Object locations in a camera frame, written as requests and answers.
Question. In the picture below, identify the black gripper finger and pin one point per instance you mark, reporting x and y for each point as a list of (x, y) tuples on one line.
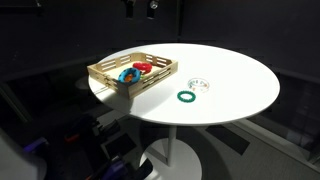
[(129, 9), (153, 8)]

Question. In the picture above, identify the wooden slatted tray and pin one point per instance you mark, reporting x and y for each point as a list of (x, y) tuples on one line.
[(133, 89)]

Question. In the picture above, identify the purple black clamp with orange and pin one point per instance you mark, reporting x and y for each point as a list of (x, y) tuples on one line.
[(78, 130)]

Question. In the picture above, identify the black flat floor box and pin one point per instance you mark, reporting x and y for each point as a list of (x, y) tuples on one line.
[(118, 143)]

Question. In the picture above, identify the white rounded object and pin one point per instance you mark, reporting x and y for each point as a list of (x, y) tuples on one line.
[(16, 163)]

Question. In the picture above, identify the white table pedestal with base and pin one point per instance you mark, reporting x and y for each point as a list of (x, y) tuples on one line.
[(171, 156)]

